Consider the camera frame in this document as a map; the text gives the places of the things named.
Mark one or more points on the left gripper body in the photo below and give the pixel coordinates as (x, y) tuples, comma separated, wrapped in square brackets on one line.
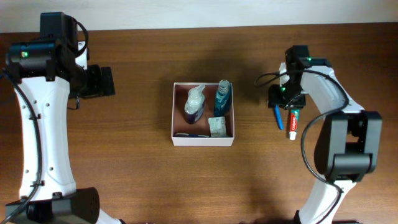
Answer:
[(106, 81)]

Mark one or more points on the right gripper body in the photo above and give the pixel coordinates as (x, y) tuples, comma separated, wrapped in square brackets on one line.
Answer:
[(286, 101)]

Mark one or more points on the red green toothpaste tube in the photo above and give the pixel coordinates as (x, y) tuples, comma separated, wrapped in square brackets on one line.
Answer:
[(294, 117)]

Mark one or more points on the blue disposable razor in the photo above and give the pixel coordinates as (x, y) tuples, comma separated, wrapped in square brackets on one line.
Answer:
[(278, 117)]

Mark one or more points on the teal mouthwash bottle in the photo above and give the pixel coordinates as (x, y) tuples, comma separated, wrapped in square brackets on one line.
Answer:
[(222, 98)]

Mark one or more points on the green white soap bar box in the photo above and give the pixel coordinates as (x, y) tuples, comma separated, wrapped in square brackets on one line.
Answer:
[(217, 127)]

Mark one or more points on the clear hand soap pump bottle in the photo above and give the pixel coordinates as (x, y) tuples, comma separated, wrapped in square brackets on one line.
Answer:
[(195, 104)]

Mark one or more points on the blue white toothbrush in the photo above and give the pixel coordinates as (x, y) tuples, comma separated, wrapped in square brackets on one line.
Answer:
[(186, 135)]

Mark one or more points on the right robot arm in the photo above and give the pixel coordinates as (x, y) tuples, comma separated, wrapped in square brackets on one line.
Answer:
[(339, 146)]

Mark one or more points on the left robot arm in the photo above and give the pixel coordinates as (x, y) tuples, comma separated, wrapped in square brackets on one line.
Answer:
[(46, 73)]

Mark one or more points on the white open cardboard box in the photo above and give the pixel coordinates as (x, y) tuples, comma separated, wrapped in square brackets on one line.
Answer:
[(179, 125)]

